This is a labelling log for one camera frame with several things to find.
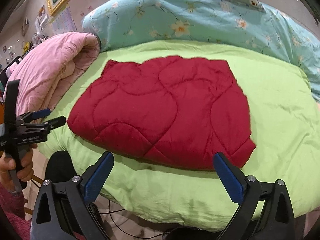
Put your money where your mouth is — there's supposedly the teal floral duvet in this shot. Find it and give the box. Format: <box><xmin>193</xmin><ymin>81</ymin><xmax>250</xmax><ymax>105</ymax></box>
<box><xmin>82</xmin><ymin>0</ymin><xmax>319</xmax><ymax>100</ymax></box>

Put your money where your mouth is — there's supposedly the person's left hand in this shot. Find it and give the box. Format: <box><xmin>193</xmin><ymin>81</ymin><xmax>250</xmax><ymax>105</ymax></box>
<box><xmin>0</xmin><ymin>143</ymin><xmax>38</xmax><ymax>193</ymax></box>

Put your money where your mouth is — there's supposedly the red quilted puffer jacket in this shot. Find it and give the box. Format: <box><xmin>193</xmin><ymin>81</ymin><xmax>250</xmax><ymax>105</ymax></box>
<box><xmin>67</xmin><ymin>56</ymin><xmax>255</xmax><ymax>170</ymax></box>

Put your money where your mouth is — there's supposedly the pink folded quilt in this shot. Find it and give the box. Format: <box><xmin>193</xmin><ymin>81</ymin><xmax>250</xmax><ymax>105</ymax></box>
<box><xmin>9</xmin><ymin>32</ymin><xmax>100</xmax><ymax>115</ymax></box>

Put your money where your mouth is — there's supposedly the black cable on floor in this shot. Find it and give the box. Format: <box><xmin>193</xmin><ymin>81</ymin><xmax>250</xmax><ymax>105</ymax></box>
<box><xmin>98</xmin><ymin>199</ymin><xmax>166</xmax><ymax>240</ymax></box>

